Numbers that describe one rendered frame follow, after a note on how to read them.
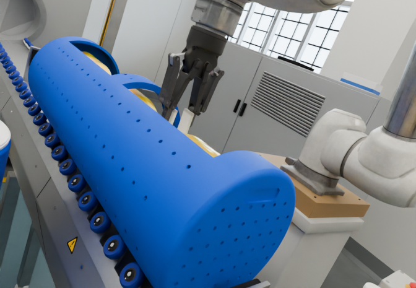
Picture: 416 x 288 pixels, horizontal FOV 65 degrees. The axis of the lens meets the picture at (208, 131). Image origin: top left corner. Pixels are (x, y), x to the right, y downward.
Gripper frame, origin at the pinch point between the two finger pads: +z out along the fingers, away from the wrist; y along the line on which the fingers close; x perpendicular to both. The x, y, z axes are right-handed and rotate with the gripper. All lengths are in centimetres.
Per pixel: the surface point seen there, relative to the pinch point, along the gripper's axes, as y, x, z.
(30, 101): 11, -65, 22
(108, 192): 14.1, 6.5, 11.9
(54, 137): 10.2, -36.2, 21.6
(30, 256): -6, -72, 98
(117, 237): 10.0, 7.6, 21.2
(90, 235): 11.2, 0.3, 26.3
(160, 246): 14.2, 23.5, 9.3
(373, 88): -178, -42, -29
